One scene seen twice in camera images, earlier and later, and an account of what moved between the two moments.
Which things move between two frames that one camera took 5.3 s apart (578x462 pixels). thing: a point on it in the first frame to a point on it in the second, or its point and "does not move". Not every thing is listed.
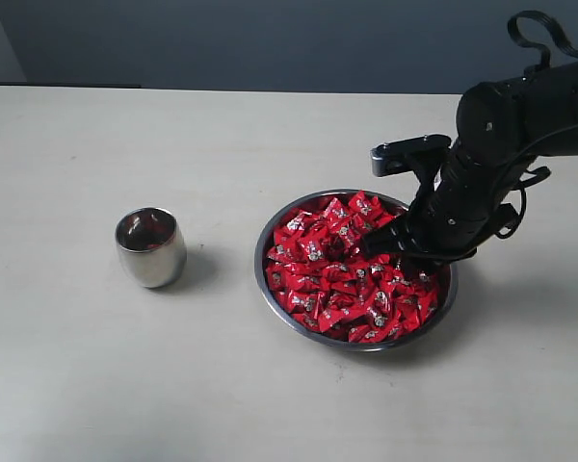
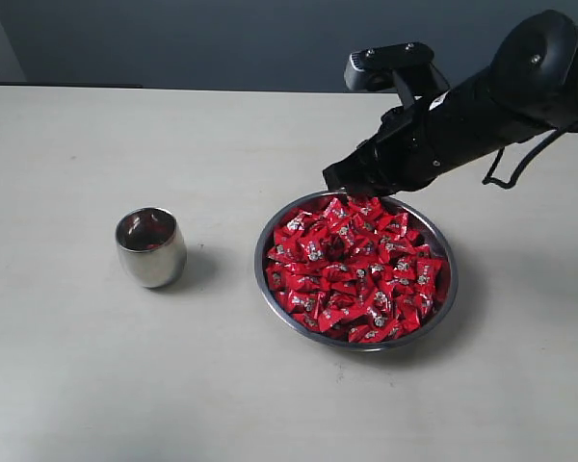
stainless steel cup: x=151 y=246 does not move
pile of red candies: x=320 y=274 does not move
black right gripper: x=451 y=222 to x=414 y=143
